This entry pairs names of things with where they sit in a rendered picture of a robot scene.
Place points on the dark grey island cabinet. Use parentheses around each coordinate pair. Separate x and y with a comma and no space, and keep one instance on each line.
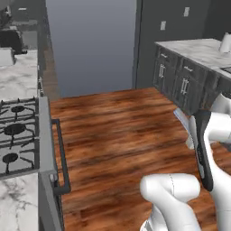
(198,96)

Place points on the grey gas hob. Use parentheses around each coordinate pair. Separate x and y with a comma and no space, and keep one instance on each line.
(18,135)

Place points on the dark wide drawer front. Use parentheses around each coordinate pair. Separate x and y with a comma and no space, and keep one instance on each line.
(198,72)

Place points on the black countertop appliance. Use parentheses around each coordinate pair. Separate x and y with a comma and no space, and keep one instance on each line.
(10,40)

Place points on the white wall outlet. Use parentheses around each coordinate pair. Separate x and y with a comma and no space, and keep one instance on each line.
(186,11)
(163,25)

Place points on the dark potted plant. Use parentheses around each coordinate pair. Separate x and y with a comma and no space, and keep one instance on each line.
(4,16)

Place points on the white box-shaped appliance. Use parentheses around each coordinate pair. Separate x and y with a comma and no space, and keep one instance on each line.
(6,57)

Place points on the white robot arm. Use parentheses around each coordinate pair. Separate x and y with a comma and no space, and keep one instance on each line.
(177,192)

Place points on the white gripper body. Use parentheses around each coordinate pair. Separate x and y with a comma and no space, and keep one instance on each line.
(190,135)

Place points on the grey oven front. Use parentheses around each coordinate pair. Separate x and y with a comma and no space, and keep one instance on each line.
(45,144)

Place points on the dark narrow drawer front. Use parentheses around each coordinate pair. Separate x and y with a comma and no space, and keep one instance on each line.
(171,58)

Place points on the dark recessed sink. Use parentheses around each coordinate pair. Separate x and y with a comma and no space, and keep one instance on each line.
(227,70)

